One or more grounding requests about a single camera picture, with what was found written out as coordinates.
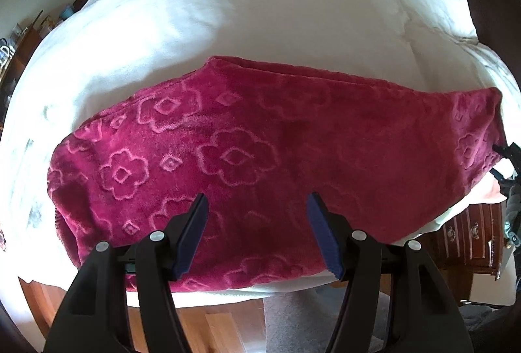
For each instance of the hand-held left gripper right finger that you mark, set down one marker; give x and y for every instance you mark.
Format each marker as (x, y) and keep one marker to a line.
(325, 241)

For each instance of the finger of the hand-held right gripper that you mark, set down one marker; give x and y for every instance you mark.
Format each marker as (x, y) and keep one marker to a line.
(500, 175)
(506, 152)

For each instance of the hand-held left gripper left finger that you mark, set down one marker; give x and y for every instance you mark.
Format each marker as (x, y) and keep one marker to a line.
(190, 240)

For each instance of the crimson embossed fleece blanket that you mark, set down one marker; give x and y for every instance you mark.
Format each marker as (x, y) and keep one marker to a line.
(285, 157)

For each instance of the pink cloth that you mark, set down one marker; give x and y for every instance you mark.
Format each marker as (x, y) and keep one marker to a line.
(490, 192)

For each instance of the wooden dresser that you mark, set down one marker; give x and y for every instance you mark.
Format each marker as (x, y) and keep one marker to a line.
(468, 239)

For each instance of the grey rug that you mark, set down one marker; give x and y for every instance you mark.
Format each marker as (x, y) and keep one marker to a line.
(301, 316)

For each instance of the grey cloth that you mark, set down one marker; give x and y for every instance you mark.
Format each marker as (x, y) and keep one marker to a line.
(486, 326)

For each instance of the white pillow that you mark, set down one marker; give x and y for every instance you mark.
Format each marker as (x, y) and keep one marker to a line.
(447, 9)

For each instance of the white bed duvet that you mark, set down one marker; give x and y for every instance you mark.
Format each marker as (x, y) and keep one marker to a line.
(228, 15)

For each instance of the cluttered wooden desk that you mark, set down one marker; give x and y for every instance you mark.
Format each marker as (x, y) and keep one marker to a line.
(20, 47)

